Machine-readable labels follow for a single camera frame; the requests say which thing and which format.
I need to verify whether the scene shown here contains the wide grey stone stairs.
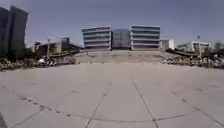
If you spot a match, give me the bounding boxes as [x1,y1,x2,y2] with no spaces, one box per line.
[75,49,174,65]

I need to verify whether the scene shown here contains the striped building with glass middle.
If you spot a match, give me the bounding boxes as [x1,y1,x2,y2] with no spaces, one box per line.
[81,24,162,52]

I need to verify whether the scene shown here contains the grey concrete slab plaza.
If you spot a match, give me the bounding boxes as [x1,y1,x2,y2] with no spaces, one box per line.
[0,62,224,128]

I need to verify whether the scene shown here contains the brown building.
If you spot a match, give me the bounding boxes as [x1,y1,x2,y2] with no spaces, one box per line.
[33,36,83,57]

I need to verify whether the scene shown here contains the small white building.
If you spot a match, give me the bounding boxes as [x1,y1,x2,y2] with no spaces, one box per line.
[159,38,175,51]

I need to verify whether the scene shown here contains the low pale building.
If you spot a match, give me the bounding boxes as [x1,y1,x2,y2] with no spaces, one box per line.
[176,40,213,54]

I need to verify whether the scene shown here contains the pole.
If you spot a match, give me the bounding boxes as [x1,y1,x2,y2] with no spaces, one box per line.
[196,35,202,56]

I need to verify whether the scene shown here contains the tall dark building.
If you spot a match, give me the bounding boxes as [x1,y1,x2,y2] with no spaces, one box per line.
[0,5,30,58]

